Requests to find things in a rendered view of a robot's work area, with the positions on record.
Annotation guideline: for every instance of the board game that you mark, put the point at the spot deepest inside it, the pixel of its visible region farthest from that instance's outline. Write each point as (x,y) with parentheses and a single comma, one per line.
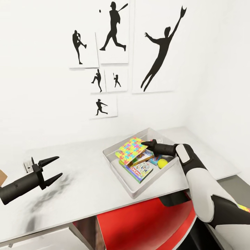
(143,156)
(139,172)
(155,160)

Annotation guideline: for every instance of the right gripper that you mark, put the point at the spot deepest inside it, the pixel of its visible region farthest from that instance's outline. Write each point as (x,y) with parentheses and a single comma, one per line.
(157,148)

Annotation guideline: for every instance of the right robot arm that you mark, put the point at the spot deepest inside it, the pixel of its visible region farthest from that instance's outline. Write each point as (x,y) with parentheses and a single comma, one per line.
(212,204)

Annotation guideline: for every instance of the tennis ball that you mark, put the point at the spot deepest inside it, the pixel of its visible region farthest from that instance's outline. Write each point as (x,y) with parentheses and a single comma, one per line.
(162,163)

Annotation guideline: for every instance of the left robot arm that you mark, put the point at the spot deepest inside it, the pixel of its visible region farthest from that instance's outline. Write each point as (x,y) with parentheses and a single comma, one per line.
(32,178)

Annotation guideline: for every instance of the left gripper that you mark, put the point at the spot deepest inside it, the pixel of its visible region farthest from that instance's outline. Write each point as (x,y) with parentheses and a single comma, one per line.
(34,179)

